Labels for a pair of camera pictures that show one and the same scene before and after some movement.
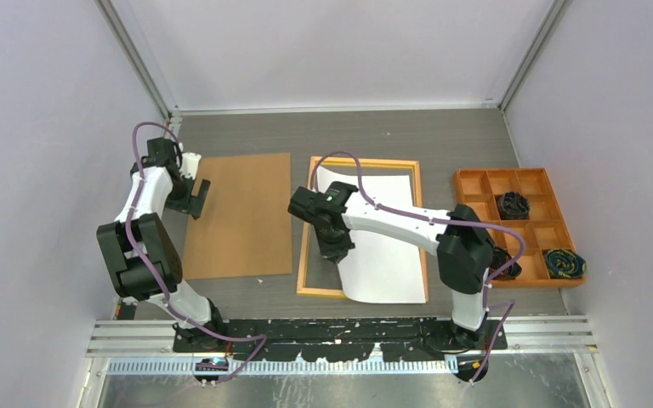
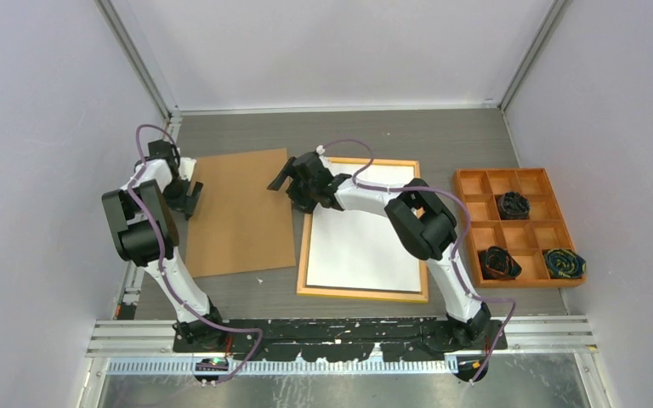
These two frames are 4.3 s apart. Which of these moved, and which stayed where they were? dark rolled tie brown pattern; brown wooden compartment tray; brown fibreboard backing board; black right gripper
Moved: black right gripper
Stayed: dark rolled tie brown pattern; brown wooden compartment tray; brown fibreboard backing board
